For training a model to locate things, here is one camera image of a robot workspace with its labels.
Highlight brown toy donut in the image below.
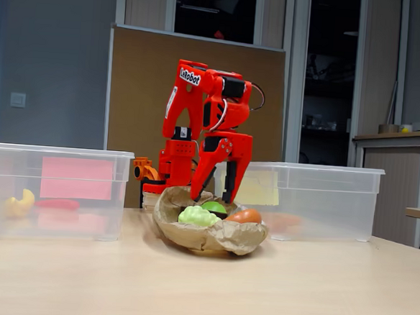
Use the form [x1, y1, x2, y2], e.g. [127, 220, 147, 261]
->
[223, 206, 263, 226]

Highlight wooden block stack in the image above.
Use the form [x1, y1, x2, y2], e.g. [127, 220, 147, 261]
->
[141, 191, 165, 211]

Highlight yellow sticky note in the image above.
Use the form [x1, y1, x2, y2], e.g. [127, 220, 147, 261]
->
[214, 167, 282, 207]

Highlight green toy apple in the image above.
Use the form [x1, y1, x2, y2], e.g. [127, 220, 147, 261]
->
[199, 199, 229, 215]

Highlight light green toy lettuce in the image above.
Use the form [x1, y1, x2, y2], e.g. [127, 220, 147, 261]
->
[177, 204, 224, 228]

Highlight red toy chili pepper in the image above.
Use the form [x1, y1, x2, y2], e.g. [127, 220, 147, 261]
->
[32, 197, 81, 213]

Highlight thin leaning rod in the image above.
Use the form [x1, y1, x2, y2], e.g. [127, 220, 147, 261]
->
[385, 80, 399, 124]

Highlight brown tape roll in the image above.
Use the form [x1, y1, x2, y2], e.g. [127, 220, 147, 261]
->
[378, 122, 401, 135]

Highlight pink sticky note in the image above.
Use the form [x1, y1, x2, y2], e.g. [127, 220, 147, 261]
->
[39, 155, 116, 204]

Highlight yellow toy banana bunch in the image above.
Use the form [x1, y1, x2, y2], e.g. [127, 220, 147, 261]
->
[2, 186, 36, 220]

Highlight grey roller shutter cabinet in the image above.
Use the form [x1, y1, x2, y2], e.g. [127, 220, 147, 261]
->
[345, 124, 420, 249]

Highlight looped servo cable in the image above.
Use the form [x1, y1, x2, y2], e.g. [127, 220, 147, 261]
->
[248, 81, 267, 112]

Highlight white light switch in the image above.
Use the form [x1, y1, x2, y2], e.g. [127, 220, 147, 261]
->
[9, 92, 27, 109]

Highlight brown cork board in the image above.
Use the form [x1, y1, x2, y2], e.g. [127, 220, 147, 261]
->
[98, 22, 291, 219]

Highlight orange table clamp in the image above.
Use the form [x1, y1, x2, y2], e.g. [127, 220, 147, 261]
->
[131, 156, 164, 183]

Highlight crumpled brown paper bag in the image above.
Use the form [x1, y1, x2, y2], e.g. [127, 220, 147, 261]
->
[149, 184, 273, 258]

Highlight orange toy waffle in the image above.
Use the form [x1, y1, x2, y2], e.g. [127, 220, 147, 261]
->
[268, 211, 303, 232]

